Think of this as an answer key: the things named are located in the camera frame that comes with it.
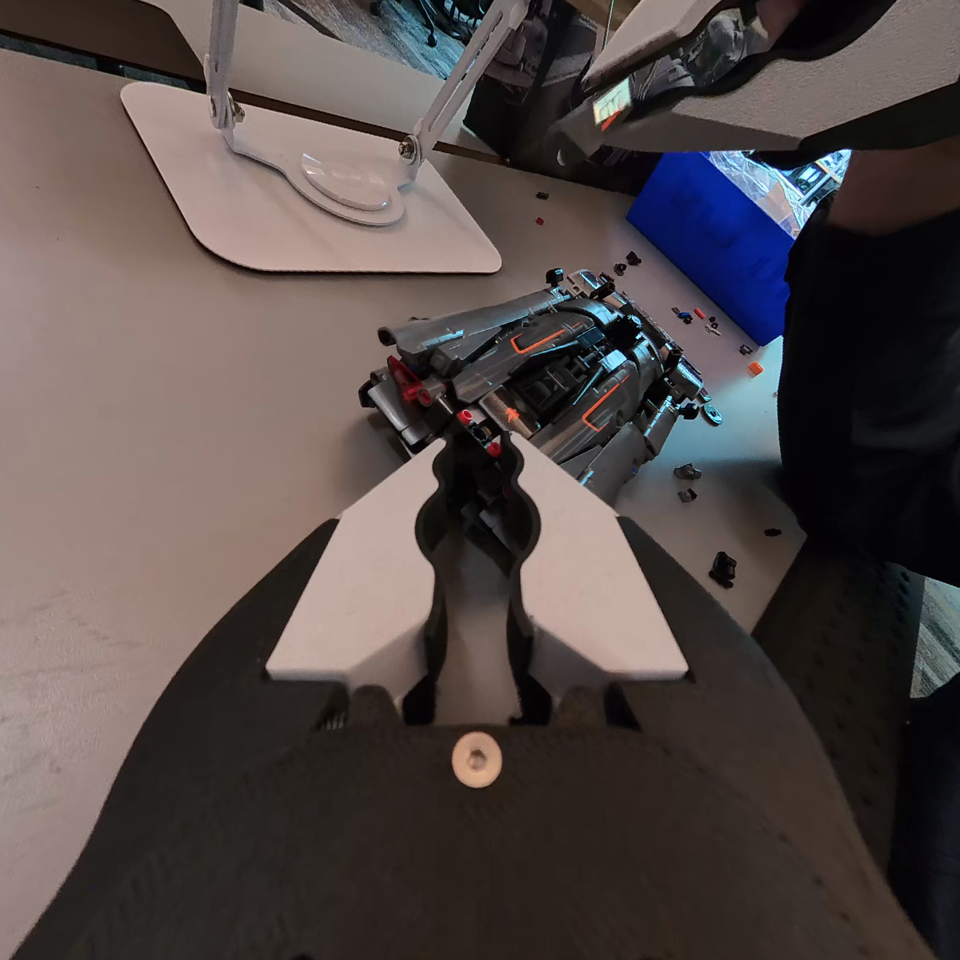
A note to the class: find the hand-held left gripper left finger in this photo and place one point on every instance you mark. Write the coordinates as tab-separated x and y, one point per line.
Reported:
352	600

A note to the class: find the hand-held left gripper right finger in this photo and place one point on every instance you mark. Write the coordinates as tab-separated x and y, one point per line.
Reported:
600	600

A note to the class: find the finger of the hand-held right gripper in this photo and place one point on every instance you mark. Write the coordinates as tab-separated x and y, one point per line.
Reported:
825	90
667	30

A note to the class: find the long grey orange-striped lego panel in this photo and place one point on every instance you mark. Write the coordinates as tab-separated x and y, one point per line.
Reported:
577	135

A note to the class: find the grey lego car model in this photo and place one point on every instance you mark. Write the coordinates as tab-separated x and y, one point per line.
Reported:
570	352

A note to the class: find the person's right forearm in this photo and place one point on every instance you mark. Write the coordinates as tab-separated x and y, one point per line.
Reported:
862	375

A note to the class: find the black angled lego connector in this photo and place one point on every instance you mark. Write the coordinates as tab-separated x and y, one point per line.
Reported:
723	570

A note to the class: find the small grey lego piece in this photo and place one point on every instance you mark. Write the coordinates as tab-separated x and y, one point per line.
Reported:
687	472

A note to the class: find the dark round lego disc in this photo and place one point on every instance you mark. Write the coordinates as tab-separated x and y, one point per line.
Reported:
712	416

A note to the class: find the clear plastic bag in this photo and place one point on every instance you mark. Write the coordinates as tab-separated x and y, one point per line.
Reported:
772	195

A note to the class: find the blue plastic bin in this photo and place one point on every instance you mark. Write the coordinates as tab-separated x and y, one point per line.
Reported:
697	240

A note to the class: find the black office chair base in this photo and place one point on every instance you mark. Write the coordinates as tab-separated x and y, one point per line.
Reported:
439	26

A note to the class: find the white desk stand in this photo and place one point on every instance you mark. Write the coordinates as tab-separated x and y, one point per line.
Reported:
225	217

